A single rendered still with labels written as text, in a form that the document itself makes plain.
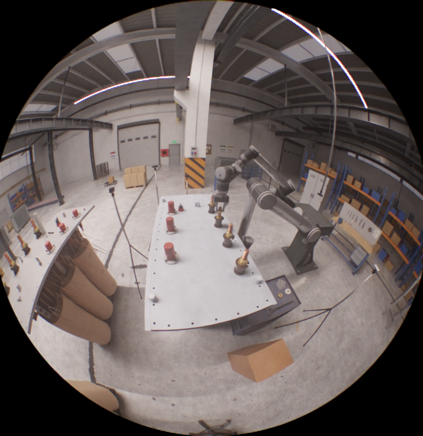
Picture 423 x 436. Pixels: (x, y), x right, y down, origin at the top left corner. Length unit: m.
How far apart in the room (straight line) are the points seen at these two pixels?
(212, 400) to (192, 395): 0.27
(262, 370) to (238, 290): 0.81
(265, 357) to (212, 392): 1.16
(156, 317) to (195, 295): 0.26
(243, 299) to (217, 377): 1.58
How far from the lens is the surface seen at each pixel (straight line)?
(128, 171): 7.61
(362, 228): 5.20
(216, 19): 7.52
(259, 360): 1.28
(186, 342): 2.11
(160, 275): 0.89
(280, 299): 1.52
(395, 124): 6.57
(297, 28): 9.97
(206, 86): 6.56
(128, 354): 2.37
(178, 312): 0.77
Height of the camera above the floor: 2.10
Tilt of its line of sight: 32 degrees down
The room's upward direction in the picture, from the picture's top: 5 degrees clockwise
